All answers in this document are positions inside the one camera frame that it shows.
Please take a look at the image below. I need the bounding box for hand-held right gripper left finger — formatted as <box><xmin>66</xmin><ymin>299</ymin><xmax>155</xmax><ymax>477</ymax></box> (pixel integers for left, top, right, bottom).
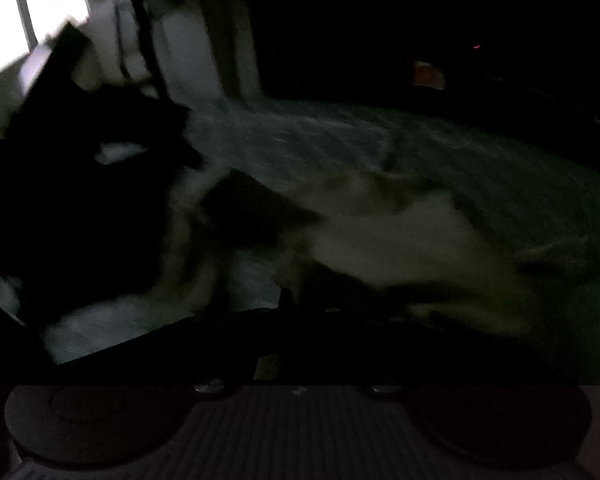
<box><xmin>55</xmin><ymin>287</ymin><xmax>295</xmax><ymax>392</ymax></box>

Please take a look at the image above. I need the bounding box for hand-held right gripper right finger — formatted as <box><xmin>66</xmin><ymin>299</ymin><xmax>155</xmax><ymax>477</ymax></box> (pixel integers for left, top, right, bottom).
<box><xmin>295</xmin><ymin>290</ymin><xmax>556</xmax><ymax>392</ymax></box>

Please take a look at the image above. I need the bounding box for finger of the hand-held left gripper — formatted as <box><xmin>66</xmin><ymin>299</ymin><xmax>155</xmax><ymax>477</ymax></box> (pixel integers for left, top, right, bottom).
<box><xmin>172</xmin><ymin>127</ymin><xmax>205</xmax><ymax>173</ymax></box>

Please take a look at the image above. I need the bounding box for cream cloth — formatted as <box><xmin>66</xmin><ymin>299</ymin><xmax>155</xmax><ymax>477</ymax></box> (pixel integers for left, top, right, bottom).
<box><xmin>165</xmin><ymin>167</ymin><xmax>596</xmax><ymax>346</ymax></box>

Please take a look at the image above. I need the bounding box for bright window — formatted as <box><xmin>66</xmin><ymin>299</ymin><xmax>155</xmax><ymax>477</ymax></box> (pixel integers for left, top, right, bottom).
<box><xmin>0</xmin><ymin>0</ymin><xmax>126</xmax><ymax>86</ymax></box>

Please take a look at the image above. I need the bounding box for orange red box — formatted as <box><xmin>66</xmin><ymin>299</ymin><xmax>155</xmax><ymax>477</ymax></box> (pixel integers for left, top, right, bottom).
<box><xmin>412</xmin><ymin>60</ymin><xmax>448</xmax><ymax>90</ymax></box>

